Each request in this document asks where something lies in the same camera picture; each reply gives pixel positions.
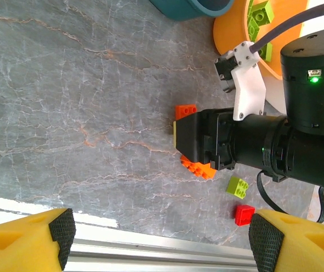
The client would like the teal plastic container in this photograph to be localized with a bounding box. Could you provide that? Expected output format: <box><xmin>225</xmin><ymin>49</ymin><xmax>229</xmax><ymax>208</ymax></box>
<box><xmin>149</xmin><ymin>0</ymin><xmax>235</xmax><ymax>22</ymax></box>

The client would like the long green lego brick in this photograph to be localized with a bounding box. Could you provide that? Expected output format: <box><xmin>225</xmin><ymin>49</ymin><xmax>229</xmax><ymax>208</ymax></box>
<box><xmin>248</xmin><ymin>0</ymin><xmax>275</xmax><ymax>26</ymax></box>
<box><xmin>246</xmin><ymin>17</ymin><xmax>265</xmax><ymax>43</ymax></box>

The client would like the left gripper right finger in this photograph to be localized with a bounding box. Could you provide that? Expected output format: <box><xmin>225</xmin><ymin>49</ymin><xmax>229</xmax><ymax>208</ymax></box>
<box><xmin>248</xmin><ymin>209</ymin><xmax>324</xmax><ymax>272</ymax></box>

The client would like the orange plastic container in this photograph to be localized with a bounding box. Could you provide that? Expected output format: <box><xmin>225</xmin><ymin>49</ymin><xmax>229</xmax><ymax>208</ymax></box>
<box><xmin>212</xmin><ymin>0</ymin><xmax>310</xmax><ymax>80</ymax></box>

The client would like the long orange lego brick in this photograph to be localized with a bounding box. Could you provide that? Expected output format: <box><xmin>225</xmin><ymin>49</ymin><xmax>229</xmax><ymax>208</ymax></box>
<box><xmin>174</xmin><ymin>104</ymin><xmax>198</xmax><ymax>120</ymax></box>

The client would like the aluminium front rail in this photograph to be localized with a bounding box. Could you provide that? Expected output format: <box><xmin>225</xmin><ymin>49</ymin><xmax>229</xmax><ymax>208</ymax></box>
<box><xmin>0</xmin><ymin>195</ymin><xmax>258</xmax><ymax>272</ymax></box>

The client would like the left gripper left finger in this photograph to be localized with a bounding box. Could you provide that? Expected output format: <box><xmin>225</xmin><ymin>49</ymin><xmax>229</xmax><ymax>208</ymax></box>
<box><xmin>0</xmin><ymin>208</ymin><xmax>76</xmax><ymax>272</ymax></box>

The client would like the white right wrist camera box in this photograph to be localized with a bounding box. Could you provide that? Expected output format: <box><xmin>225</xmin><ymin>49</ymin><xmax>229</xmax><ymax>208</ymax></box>
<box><xmin>215</xmin><ymin>41</ymin><xmax>266</xmax><ymax>122</ymax></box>

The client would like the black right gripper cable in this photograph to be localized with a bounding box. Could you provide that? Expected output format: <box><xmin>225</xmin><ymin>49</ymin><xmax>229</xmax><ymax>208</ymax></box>
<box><xmin>257</xmin><ymin>171</ymin><xmax>324</xmax><ymax>224</ymax></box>

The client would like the small green lego brick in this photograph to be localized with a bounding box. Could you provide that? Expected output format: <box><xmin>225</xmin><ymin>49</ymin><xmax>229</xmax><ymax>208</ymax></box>
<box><xmin>225</xmin><ymin>176</ymin><xmax>250</xmax><ymax>198</ymax></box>
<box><xmin>258</xmin><ymin>42</ymin><xmax>274</xmax><ymax>62</ymax></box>

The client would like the small red lego brick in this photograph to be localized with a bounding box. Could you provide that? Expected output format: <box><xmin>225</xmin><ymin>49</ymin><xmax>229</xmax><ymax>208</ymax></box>
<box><xmin>234</xmin><ymin>205</ymin><xmax>255</xmax><ymax>227</ymax></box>

